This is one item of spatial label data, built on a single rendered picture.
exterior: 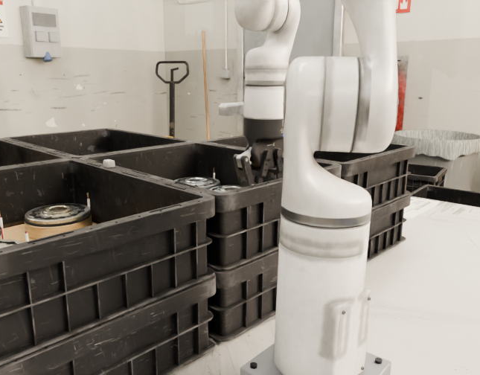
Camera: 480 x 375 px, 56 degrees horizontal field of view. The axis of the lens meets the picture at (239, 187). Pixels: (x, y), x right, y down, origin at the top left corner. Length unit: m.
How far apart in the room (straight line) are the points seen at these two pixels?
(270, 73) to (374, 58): 0.31
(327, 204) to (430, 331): 0.40
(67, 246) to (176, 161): 0.58
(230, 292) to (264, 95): 0.31
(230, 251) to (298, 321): 0.19
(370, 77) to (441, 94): 3.21
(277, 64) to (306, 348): 0.43
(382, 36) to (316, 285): 0.24
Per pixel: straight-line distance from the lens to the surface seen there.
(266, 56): 0.73
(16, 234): 0.83
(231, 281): 0.64
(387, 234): 1.05
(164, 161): 1.00
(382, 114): 0.43
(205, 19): 4.84
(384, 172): 0.98
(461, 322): 0.83
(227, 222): 0.62
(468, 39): 3.61
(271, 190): 0.66
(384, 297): 0.86
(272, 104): 0.73
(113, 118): 4.82
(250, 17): 0.73
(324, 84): 0.42
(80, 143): 1.35
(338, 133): 0.43
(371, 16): 0.47
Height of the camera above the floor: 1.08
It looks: 14 degrees down
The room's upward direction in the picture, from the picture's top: straight up
